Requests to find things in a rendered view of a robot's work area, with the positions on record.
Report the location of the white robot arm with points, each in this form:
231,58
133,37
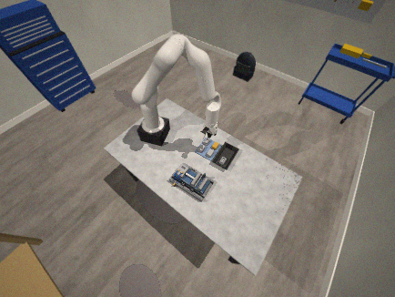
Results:
146,91

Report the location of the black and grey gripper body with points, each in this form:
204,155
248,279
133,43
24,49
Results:
212,130

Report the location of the yellow-orange rectangular block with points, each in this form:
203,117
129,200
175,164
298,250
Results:
215,145

